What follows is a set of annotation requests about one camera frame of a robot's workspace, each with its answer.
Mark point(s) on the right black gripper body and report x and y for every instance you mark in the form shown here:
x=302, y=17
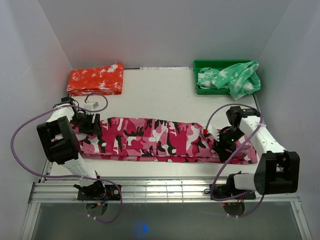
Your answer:
x=228, y=139

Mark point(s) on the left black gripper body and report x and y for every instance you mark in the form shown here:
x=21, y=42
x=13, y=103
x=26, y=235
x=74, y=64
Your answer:
x=84, y=122

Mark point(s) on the pink camouflage trousers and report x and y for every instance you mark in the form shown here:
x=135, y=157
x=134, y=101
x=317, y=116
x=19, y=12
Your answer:
x=148, y=140

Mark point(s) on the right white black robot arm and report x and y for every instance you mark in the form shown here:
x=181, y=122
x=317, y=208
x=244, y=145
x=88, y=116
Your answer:
x=278, y=169

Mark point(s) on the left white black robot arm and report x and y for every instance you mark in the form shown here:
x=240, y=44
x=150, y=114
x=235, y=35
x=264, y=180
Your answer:
x=61, y=146

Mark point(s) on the folded orange white trousers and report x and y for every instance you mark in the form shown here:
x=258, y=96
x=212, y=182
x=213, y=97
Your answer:
x=107, y=80

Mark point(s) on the green tie-dye trousers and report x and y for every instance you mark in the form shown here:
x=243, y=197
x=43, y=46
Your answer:
x=241, y=79

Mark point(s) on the green plastic bin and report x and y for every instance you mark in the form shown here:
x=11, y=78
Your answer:
x=218, y=64

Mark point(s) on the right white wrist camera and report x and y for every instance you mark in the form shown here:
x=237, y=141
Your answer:
x=210, y=131

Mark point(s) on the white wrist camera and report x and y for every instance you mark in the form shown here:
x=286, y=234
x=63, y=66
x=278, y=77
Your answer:
x=91, y=105
x=210, y=131

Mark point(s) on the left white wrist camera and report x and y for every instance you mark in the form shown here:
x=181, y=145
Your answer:
x=91, y=105

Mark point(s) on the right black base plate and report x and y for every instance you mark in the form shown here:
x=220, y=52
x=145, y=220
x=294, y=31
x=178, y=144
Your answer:
x=223, y=192

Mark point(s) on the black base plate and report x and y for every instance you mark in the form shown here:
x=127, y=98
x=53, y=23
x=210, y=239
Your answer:
x=223, y=192
x=111, y=193

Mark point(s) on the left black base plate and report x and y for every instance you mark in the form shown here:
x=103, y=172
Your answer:
x=111, y=193

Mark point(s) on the aluminium frame rail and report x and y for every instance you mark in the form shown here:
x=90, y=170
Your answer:
x=133, y=191

